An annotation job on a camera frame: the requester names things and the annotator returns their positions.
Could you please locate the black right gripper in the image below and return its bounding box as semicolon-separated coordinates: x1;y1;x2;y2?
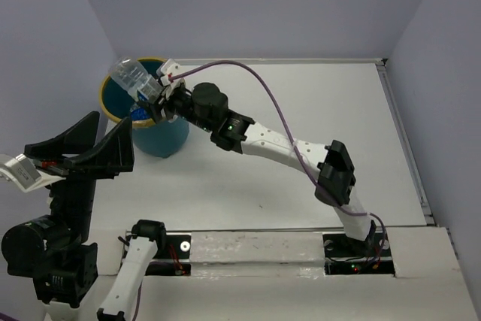
137;83;214;134

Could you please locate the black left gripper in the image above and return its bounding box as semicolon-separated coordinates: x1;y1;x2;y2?
29;104;138;238

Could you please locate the clear bottle white cap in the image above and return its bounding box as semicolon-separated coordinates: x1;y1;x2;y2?
110;57;163;104

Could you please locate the clear bottle blue label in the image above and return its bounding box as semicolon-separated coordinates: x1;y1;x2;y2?
130;108;151;122

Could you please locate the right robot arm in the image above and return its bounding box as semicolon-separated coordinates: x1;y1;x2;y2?
136;82;374;255

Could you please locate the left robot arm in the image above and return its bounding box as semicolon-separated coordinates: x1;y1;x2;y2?
1;111;166;320

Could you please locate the white foam front board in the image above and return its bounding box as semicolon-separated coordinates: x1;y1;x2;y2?
126;227;477;320

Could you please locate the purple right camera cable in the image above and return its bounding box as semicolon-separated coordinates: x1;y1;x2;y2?
171;60;386;273

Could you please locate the purple camera cable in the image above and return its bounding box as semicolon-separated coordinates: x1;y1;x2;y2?
0;253;189;321
171;60;386;273

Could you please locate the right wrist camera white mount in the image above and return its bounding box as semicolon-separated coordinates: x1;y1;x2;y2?
156;59;185;99

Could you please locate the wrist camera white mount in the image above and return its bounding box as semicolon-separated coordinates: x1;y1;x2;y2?
1;154;65;193
156;59;185;99

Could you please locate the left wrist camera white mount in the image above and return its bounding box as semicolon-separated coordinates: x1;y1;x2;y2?
1;154;65;193

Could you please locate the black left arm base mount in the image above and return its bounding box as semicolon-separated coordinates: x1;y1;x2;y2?
119;232;192;277

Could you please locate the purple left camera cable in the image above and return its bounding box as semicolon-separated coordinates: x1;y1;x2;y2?
0;253;189;321

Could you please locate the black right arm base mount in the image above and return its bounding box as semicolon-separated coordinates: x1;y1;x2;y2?
322;232;395;276

